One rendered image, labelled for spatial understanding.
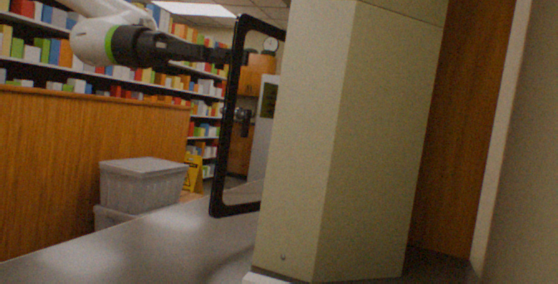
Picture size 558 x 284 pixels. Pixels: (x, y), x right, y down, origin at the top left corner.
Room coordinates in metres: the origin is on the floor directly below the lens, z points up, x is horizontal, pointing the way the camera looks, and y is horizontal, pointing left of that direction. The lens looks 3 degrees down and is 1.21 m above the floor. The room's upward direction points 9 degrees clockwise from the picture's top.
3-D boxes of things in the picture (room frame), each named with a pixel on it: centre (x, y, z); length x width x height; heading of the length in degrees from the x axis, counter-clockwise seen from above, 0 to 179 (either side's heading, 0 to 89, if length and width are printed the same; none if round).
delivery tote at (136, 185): (2.90, 0.99, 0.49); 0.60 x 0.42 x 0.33; 161
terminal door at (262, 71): (0.81, 0.01, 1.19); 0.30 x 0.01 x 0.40; 141
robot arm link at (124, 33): (0.82, 0.34, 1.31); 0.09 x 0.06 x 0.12; 161
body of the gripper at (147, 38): (0.79, 0.27, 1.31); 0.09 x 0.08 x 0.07; 71
